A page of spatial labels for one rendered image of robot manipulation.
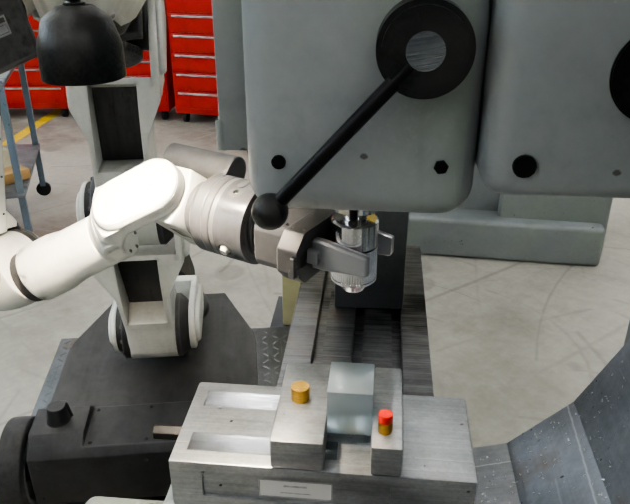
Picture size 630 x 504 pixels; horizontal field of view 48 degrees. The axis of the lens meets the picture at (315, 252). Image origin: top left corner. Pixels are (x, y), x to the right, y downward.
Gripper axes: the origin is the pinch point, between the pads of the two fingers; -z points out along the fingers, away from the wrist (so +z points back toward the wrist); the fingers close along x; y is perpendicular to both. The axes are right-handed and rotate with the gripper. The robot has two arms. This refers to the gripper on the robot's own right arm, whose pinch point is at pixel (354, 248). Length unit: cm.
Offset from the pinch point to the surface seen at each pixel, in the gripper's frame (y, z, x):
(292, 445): 22.3, 3.4, -6.6
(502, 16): -24.3, -13.8, -5.6
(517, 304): 124, 26, 210
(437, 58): -21.8, -10.7, -9.6
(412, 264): 33, 16, 59
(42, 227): 126, 265, 162
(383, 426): 20.4, -4.7, -0.6
